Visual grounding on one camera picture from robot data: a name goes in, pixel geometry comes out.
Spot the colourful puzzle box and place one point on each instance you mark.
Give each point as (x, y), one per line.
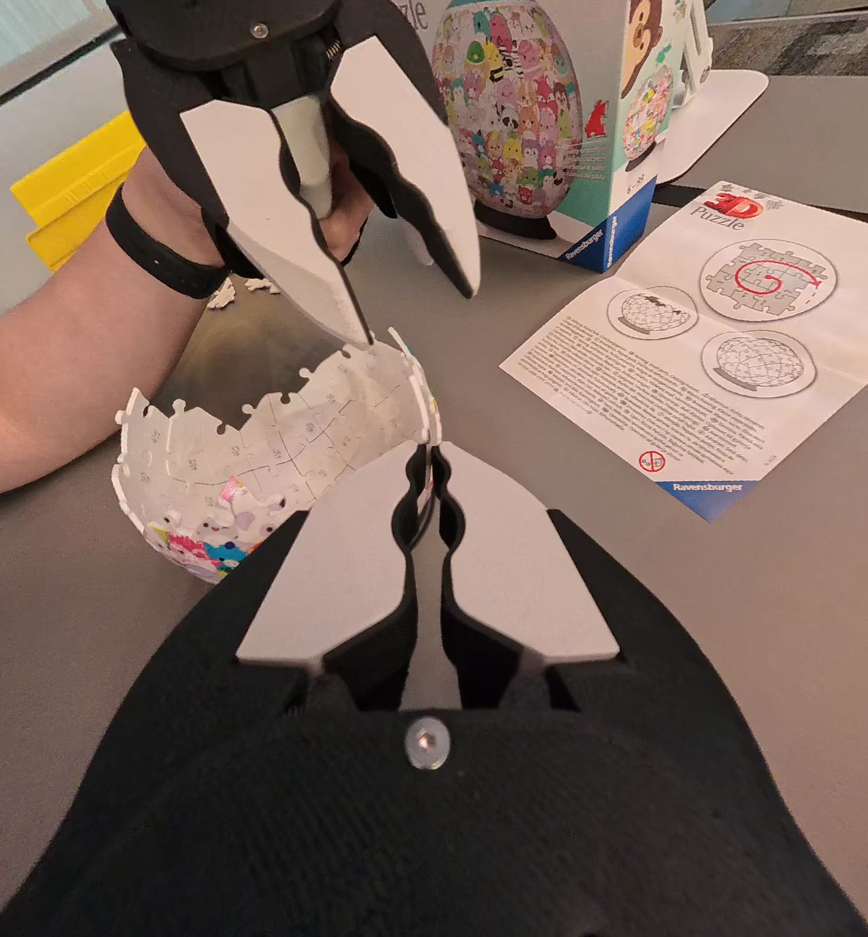
(536, 110)

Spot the yellow plastic bin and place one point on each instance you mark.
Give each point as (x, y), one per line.
(75, 197)

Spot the person's left hand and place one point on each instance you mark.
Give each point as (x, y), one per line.
(174, 212)

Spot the pile of white puzzle pieces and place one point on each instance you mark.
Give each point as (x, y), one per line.
(221, 293)

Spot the white instruction leaflet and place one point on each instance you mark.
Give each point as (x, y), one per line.
(661, 410)

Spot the partly built puzzle ball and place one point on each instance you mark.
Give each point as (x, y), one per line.
(309, 432)

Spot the person's left forearm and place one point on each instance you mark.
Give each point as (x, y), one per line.
(75, 380)

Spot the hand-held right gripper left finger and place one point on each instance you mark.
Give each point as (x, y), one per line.
(331, 585)

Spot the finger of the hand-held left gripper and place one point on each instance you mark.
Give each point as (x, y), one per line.
(258, 205)
(419, 146)

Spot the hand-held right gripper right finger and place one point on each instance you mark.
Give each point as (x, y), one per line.
(529, 585)

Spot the black wristband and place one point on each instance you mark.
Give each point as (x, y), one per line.
(163, 252)

